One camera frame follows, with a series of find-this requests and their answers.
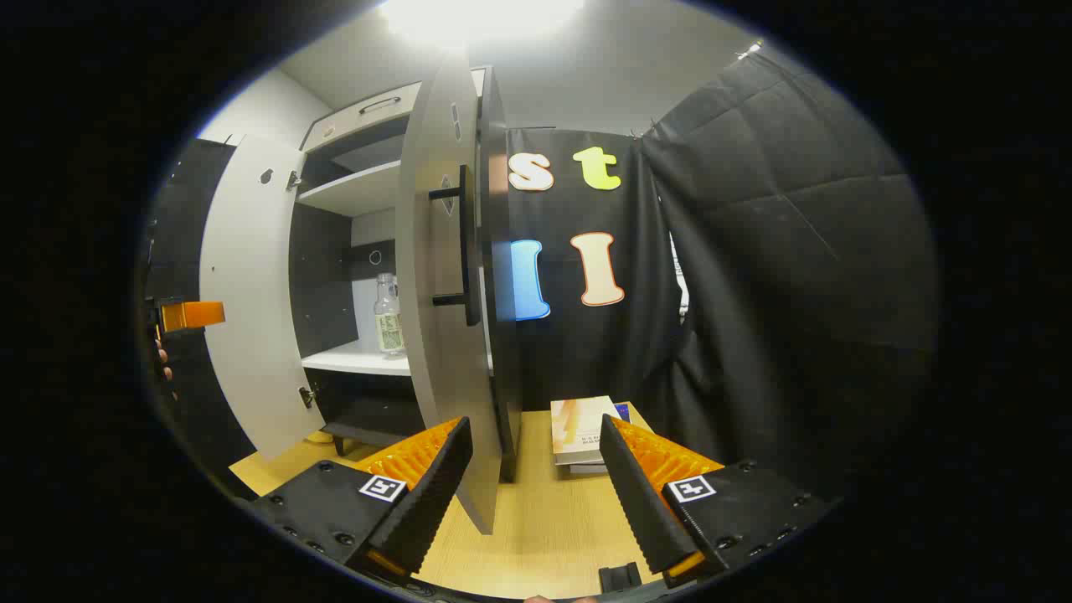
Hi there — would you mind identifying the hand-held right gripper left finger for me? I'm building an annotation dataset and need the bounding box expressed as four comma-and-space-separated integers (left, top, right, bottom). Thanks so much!
250, 415, 475, 579

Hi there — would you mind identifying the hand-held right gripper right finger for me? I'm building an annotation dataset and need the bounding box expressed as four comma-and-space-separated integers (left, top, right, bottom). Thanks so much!
598, 413, 840, 590

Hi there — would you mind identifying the grey cabinet door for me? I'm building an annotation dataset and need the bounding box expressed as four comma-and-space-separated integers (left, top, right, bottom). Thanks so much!
199, 134, 307, 461
395, 50, 503, 537

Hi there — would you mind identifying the grey cabinet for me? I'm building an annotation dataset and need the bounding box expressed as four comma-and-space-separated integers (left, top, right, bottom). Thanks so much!
285, 65, 527, 485

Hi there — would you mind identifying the grey cabinet drawer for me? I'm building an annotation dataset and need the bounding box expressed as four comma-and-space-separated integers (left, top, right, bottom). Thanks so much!
301, 67, 487, 154

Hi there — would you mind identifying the beige cover book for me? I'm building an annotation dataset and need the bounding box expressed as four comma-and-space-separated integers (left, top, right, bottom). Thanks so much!
550, 395, 625, 466

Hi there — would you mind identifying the black backdrop cloth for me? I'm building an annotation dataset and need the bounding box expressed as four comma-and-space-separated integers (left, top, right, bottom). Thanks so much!
147, 46, 939, 503

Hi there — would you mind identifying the long ceiling light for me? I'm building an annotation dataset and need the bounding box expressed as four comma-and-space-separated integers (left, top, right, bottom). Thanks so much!
377, 0, 587, 47

